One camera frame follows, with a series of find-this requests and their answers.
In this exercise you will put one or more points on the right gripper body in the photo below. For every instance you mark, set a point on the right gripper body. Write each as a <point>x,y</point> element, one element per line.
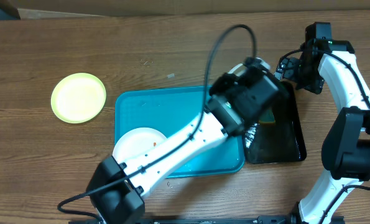
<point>309,79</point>

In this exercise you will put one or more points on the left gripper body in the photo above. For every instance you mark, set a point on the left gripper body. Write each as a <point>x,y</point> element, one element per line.
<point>221,91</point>

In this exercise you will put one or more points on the yellow green sponge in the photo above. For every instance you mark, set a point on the yellow green sponge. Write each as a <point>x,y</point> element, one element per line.
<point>267,117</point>

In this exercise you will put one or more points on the white plate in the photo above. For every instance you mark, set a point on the white plate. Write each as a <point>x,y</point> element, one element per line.
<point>237,70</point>
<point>135,142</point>

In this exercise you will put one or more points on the yellow-green plate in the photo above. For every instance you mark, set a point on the yellow-green plate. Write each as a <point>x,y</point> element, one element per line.
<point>78,98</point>

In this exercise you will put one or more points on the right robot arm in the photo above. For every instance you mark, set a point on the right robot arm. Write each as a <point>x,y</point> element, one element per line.
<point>345,152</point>

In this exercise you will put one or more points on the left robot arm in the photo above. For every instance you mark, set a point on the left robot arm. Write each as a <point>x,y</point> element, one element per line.
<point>119,188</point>

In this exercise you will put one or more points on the black water tray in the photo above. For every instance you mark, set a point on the black water tray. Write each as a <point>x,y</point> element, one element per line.
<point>279,142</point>

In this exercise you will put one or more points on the blue plastic tray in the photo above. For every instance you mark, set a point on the blue plastic tray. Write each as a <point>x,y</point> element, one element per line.
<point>168,110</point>

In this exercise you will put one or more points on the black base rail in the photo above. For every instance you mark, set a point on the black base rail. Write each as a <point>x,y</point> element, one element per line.
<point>262,219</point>

